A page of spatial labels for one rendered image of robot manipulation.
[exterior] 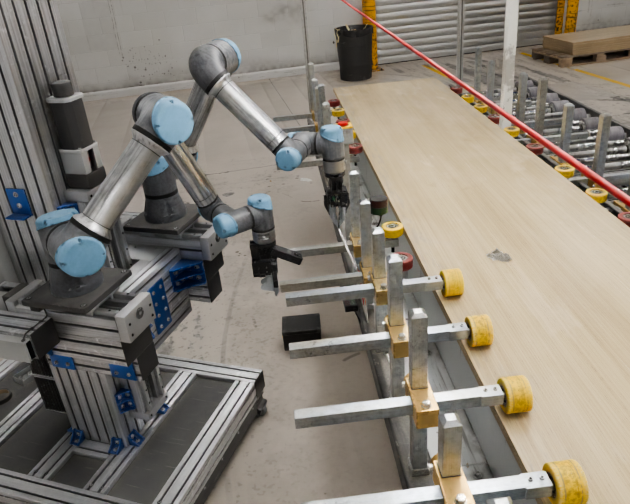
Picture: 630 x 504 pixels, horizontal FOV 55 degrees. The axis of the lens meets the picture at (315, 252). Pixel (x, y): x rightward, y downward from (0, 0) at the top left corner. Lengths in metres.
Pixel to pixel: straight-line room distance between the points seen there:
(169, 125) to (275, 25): 8.07
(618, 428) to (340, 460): 1.36
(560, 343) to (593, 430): 0.31
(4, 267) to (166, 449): 0.89
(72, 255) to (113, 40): 8.12
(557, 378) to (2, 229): 1.71
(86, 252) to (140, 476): 1.04
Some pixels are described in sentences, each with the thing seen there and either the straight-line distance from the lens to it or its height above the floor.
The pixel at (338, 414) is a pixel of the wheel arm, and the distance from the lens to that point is 1.36.
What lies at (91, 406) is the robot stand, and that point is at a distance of 2.46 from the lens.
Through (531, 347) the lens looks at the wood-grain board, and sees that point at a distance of 1.67.
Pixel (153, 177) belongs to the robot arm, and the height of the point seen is 1.21.
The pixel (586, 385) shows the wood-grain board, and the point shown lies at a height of 0.90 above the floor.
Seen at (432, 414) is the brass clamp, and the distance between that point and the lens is 1.36.
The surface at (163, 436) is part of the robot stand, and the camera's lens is 2.53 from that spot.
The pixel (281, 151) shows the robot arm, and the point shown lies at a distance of 1.90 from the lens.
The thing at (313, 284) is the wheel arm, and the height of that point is 0.85.
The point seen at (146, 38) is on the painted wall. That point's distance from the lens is 9.61.
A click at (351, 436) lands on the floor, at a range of 2.68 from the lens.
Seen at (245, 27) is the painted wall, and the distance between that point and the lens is 9.61.
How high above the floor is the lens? 1.88
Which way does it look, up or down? 28 degrees down
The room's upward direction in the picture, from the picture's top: 5 degrees counter-clockwise
